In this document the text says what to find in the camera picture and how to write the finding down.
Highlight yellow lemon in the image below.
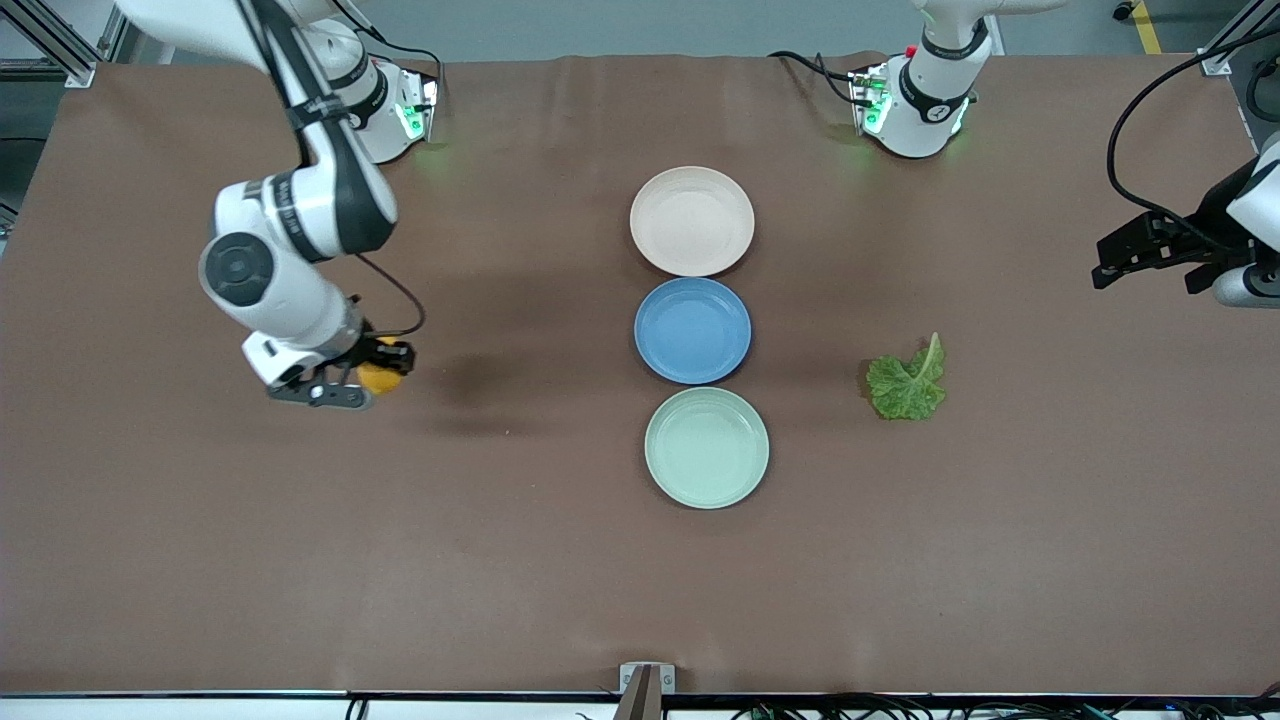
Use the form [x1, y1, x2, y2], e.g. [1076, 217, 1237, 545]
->
[357, 350, 404, 397]

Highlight black base cable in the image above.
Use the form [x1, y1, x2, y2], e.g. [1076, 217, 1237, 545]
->
[330, 0, 446, 101]
[768, 50, 863, 106]

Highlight green lettuce leaf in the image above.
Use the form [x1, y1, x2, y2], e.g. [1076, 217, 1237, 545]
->
[866, 332, 947, 422]

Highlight aluminium frame profile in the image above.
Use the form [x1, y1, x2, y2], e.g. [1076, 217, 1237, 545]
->
[0, 0, 136, 89]
[1200, 0, 1280, 76]

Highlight camera mount post with bracket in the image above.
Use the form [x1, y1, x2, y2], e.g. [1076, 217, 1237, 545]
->
[615, 662, 677, 720]

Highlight tangled black cables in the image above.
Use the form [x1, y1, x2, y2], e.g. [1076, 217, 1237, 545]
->
[730, 690, 1280, 720]

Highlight pale green round plate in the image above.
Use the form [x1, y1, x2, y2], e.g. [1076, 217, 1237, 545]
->
[644, 387, 771, 511]

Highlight black right base cable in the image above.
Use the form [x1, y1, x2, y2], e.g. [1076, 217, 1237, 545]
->
[330, 0, 446, 101]

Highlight black left base cable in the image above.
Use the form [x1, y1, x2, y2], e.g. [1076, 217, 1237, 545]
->
[768, 50, 863, 106]

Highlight brown table cover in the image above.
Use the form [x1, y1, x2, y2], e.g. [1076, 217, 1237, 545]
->
[0, 52, 1280, 696]

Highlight blue round plate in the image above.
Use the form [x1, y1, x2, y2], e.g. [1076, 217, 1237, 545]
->
[634, 277, 752, 385]

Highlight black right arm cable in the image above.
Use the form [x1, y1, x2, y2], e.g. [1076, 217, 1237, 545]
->
[240, 0, 428, 338]

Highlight beige round plate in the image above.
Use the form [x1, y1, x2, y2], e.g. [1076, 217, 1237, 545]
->
[630, 166, 756, 278]

